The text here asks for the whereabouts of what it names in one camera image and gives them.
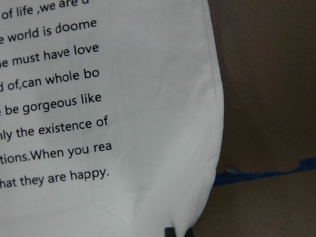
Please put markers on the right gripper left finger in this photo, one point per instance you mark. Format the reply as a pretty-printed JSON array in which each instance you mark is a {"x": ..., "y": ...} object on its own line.
[{"x": 169, "y": 232}]

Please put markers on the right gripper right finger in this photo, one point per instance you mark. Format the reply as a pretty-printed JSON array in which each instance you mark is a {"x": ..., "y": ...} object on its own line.
[{"x": 189, "y": 233}]

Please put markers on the white long-sleeve printed shirt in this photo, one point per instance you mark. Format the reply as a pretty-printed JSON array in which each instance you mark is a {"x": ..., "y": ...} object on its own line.
[{"x": 111, "y": 116}]

